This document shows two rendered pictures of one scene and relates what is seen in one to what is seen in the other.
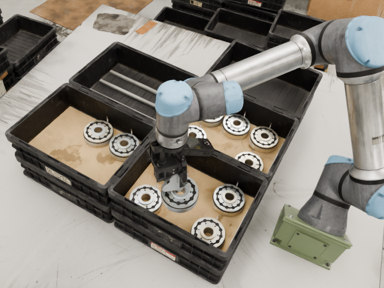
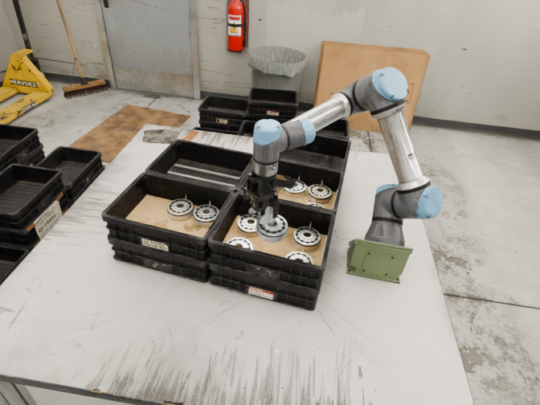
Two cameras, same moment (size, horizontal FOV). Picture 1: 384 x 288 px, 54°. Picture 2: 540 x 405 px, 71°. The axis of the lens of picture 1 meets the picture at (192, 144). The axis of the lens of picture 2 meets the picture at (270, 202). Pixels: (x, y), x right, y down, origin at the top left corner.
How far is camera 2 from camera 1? 0.42 m
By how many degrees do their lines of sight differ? 15
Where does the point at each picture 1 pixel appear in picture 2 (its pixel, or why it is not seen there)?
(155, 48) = not seen: hidden behind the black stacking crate
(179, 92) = (272, 124)
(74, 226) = (173, 292)
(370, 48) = (392, 87)
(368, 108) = (399, 132)
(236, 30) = not seen: hidden behind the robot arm
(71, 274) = (182, 329)
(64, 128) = (148, 210)
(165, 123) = (263, 151)
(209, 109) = (293, 137)
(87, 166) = not seen: hidden behind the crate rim
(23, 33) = (67, 163)
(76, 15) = (107, 149)
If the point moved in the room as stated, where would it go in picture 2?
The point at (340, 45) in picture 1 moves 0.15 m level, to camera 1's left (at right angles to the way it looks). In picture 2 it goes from (370, 90) to (326, 90)
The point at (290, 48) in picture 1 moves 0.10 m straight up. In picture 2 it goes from (333, 102) to (338, 73)
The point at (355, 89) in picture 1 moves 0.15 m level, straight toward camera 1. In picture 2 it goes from (387, 120) to (382, 140)
